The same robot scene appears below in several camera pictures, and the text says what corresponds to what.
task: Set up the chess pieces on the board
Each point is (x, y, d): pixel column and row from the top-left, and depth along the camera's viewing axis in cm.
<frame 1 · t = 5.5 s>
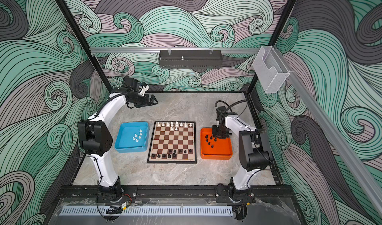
left hand: (152, 101, 91), fingers open
right hand: (216, 136, 92), fingers open
folding chess board: (173, 142, 92), point 2 cm above the table
blue plastic tray: (133, 137, 94), point 2 cm above the table
orange plastic tray: (214, 148, 91), on the table

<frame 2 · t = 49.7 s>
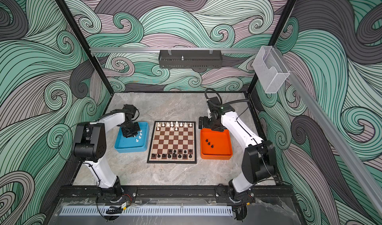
left hand: (136, 133, 95), fingers closed
right hand: (206, 127, 85), fingers open
the named things where they were.

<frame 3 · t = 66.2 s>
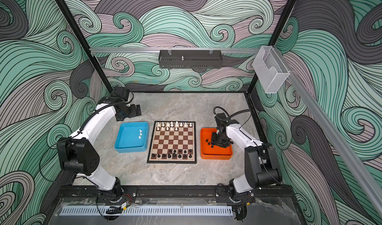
left hand: (133, 112, 87), fingers open
right hand: (215, 143, 88), fingers open
the named things where they were.

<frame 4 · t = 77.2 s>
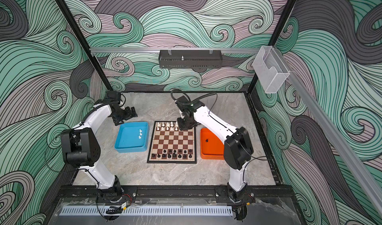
left hand: (131, 116, 91), fingers open
right hand: (182, 128, 84), fingers closed
the named things where they were.

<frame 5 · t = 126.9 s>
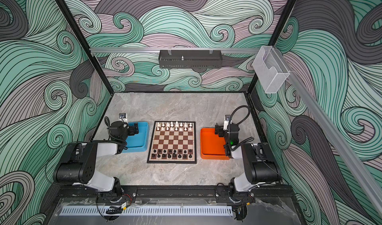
left hand: (128, 121, 94), fingers open
right hand: (225, 122, 93), fingers open
the named things where they were.

